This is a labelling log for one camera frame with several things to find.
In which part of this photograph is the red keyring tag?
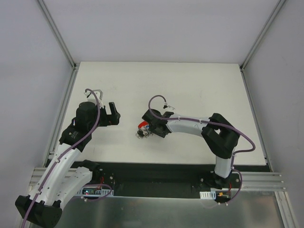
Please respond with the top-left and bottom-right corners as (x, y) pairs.
(138, 121), (149, 131)

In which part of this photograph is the silver keyring chain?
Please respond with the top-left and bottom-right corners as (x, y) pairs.
(135, 130), (152, 140)

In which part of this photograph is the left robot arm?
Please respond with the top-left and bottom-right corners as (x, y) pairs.
(15, 102), (121, 228)

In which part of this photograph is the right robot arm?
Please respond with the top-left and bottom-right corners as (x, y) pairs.
(142, 109), (240, 190)

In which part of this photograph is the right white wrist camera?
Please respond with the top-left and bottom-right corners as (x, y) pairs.
(163, 101), (176, 113)

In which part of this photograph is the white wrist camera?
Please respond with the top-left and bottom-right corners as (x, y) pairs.
(163, 101), (176, 113)
(84, 89), (104, 108)

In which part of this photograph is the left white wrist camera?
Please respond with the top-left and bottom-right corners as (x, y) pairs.
(84, 89), (104, 108)

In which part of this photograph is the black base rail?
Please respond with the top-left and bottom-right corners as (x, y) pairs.
(71, 161), (240, 198)

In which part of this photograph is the left cable duct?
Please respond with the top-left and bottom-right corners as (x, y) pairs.
(74, 187), (114, 198)

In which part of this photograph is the cable duct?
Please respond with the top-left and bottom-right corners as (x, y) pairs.
(199, 190), (231, 200)
(74, 187), (114, 198)

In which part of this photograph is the right cable duct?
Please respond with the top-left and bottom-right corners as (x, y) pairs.
(199, 190), (231, 200)

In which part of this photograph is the left aluminium frame post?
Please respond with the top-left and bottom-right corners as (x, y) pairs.
(36, 0), (78, 70)

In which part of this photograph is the aluminium frame post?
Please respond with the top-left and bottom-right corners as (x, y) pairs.
(36, 0), (78, 70)
(240, 0), (287, 72)

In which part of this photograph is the right aluminium frame post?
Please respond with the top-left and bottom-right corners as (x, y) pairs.
(240, 0), (287, 72)

